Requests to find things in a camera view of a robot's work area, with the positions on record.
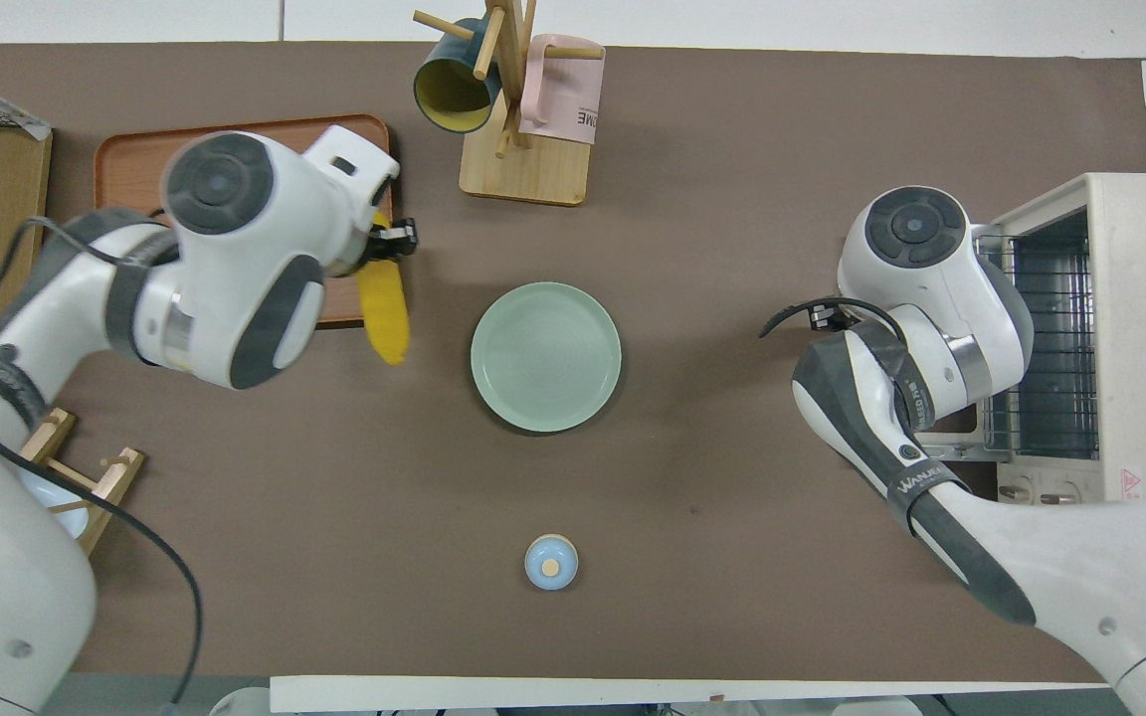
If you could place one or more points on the oven control knob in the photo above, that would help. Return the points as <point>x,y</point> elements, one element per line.
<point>1060,495</point>
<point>1016,490</point>

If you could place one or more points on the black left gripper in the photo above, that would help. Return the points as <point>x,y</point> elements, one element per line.
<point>359,257</point>

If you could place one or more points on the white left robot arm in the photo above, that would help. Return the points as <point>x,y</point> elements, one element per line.
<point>235,249</point>

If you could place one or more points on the green plate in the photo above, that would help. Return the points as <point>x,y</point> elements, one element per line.
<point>545,358</point>

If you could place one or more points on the brown wooden tray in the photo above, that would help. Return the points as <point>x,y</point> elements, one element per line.
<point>135,159</point>

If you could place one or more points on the light blue plate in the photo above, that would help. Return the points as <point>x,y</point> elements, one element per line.
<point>61,517</point>

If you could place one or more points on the brown table mat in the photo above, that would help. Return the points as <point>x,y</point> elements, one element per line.
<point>692,249</point>

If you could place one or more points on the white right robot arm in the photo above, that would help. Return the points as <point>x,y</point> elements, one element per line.
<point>931,298</point>

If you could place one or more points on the wooden plate rack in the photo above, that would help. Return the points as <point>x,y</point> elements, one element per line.
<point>115,477</point>

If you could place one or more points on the dark blue mug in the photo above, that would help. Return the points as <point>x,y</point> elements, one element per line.
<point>449,94</point>

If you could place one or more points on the wooden mug tree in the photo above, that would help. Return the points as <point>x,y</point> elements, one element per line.
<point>533,174</point>

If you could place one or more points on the pink mug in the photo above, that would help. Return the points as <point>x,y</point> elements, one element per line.
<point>563,99</point>

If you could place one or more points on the yellow corn cob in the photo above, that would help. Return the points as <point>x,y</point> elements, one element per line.
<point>384,308</point>

